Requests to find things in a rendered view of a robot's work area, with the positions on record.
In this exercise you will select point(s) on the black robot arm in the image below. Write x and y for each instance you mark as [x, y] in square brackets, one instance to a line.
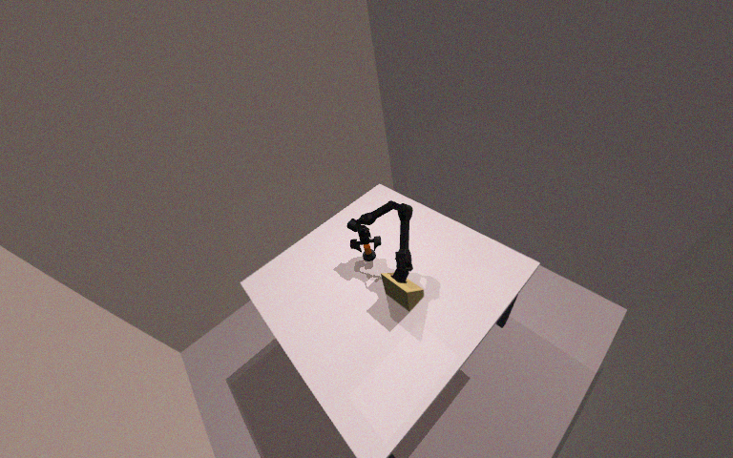
[403, 256]

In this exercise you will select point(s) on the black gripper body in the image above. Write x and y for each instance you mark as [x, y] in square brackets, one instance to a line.
[354, 243]

